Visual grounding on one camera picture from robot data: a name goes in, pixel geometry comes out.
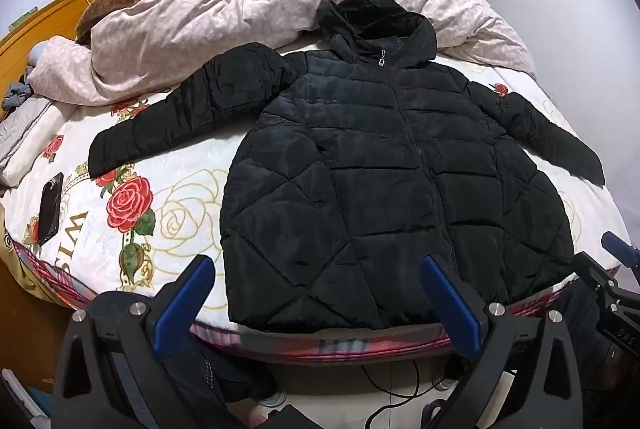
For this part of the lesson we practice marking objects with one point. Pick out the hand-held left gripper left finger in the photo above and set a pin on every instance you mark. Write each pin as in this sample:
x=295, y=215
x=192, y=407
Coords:
x=185, y=304

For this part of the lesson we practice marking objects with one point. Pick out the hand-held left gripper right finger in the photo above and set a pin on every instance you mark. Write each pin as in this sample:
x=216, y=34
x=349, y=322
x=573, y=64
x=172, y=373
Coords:
x=450, y=309

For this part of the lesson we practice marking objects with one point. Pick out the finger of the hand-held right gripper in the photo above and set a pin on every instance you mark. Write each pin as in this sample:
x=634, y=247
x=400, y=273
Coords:
x=620, y=245
x=595, y=273

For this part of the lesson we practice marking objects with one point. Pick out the black hooded puffer jacket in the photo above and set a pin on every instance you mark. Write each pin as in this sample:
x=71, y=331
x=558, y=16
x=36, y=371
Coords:
x=350, y=159

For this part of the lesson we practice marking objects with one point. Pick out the person's left leg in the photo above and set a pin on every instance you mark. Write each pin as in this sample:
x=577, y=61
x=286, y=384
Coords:
x=225, y=374

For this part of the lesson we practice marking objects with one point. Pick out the white rose print blanket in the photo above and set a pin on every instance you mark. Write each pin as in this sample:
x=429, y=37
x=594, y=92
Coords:
x=190, y=219

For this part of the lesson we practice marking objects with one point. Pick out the pink plaid bed sheet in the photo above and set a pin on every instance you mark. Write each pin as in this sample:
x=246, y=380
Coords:
x=325, y=346

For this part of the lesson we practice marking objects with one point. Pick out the black smartphone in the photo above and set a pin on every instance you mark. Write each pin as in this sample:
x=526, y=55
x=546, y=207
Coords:
x=50, y=209

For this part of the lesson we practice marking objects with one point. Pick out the grey and white pillow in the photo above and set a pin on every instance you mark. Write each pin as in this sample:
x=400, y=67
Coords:
x=25, y=144

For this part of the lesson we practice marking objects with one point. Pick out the grey blue cloth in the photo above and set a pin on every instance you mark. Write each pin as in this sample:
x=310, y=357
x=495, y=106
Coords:
x=17, y=94

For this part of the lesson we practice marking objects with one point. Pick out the pink crumpled duvet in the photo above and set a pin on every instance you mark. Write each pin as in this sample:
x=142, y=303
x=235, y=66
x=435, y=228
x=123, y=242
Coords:
x=225, y=9

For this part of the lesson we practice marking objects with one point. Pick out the wooden headboard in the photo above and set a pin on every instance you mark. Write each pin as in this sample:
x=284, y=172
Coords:
x=45, y=19

